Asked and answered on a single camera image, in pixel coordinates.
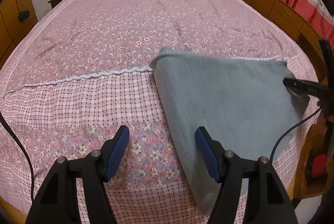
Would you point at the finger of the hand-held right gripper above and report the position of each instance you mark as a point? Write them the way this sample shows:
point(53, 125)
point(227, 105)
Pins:
point(305, 89)

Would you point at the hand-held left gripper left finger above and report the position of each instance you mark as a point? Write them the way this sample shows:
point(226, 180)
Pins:
point(117, 153)

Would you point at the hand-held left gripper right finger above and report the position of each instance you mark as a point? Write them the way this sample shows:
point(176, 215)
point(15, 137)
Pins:
point(207, 153)

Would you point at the grey pants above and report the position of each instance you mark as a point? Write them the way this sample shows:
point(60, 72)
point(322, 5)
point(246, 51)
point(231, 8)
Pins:
point(221, 98)

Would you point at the low wooden cabinet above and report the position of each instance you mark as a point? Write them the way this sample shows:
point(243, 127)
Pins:
point(274, 9)

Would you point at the red round object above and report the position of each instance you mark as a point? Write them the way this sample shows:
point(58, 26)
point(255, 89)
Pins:
point(319, 165)

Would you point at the pink floral checked bedspread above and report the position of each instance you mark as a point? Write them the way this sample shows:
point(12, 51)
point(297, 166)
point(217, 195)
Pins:
point(104, 43)

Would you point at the dark wooden nightstand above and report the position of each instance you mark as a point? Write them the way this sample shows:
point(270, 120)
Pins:
point(56, 2)

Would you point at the wooden wardrobe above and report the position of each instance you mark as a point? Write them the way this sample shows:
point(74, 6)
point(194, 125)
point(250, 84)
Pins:
point(13, 25)

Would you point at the small black device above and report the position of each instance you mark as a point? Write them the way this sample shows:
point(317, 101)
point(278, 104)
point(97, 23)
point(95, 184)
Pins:
point(24, 16)

